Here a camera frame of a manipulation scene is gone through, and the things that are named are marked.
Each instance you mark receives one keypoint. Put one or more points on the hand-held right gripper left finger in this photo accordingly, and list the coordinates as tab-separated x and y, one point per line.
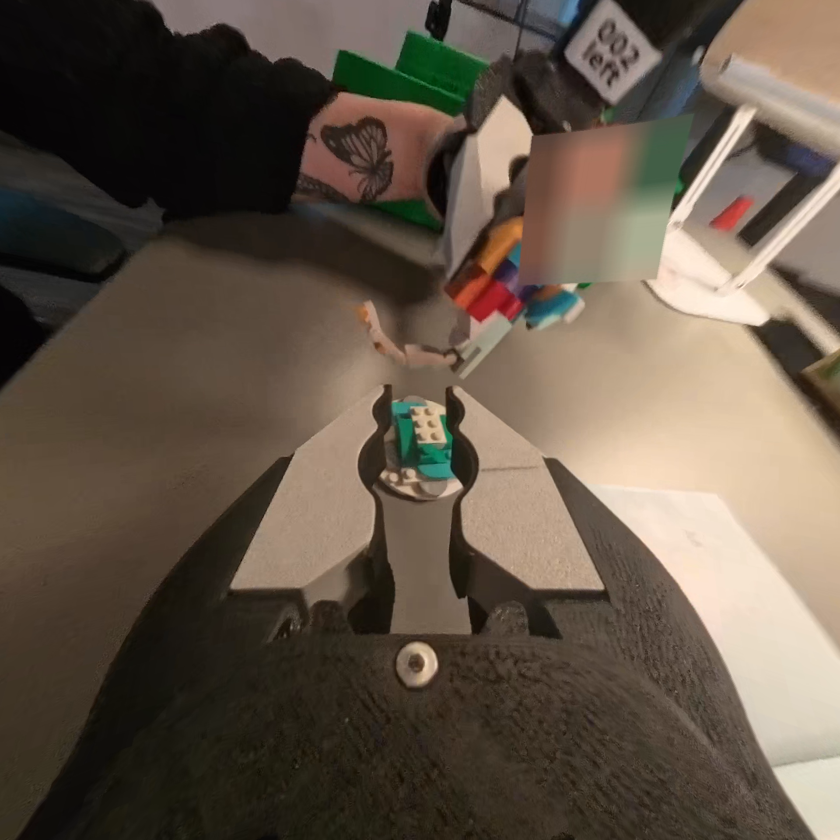
308	525

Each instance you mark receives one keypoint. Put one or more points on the colourful lego fish model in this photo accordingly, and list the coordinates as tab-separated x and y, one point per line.
489	295

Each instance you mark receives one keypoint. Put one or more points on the person's left forearm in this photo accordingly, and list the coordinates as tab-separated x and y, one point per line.
354	151

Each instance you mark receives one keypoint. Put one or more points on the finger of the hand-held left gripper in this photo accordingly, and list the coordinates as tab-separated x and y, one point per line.
485	164

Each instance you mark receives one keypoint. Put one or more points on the green plastic bin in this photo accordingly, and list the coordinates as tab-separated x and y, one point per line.
426	65

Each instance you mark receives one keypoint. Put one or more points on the small red box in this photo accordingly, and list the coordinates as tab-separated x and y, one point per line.
732	215

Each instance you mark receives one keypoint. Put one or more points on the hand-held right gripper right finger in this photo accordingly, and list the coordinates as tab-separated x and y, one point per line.
531	531

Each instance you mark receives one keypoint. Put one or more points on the round white teal lego base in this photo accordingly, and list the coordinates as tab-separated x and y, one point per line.
420	426

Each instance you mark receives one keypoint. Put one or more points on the open lego instruction booklet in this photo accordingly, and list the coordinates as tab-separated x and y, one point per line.
722	590

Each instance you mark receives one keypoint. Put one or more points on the white orange lego fin piece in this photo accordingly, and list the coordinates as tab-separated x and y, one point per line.
420	358

